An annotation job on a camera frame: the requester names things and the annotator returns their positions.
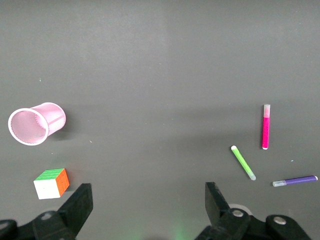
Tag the pink marker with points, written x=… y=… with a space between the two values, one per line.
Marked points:
x=266 y=130

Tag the pink mesh cup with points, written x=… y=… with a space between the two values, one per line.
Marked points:
x=51 y=117

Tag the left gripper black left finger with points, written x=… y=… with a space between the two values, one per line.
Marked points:
x=72 y=212

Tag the green marker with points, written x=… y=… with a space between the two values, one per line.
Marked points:
x=242 y=162

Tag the purple marker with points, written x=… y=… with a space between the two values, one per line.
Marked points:
x=300 y=180

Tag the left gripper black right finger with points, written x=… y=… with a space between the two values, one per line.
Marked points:
x=220 y=212

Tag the multicoloured puzzle cube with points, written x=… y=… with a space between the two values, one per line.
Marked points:
x=50 y=186

